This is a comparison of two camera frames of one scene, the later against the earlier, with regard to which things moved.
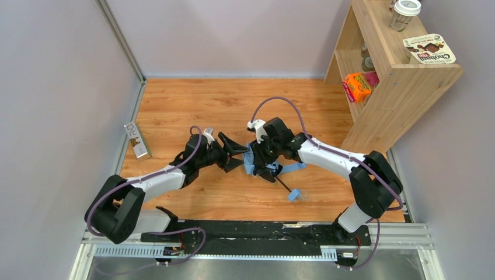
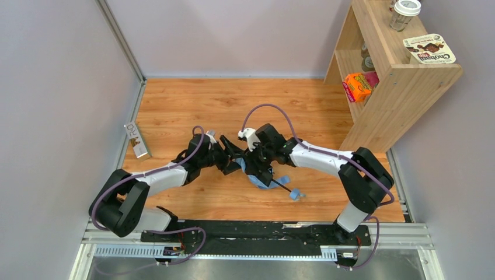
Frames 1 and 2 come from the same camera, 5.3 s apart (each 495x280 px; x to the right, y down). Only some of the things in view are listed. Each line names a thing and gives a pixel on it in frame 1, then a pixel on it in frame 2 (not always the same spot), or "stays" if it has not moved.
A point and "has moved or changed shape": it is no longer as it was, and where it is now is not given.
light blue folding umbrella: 248,163 has moved or changed shape
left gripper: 223,153 stays
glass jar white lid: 404,11 stays
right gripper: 261,156 stays
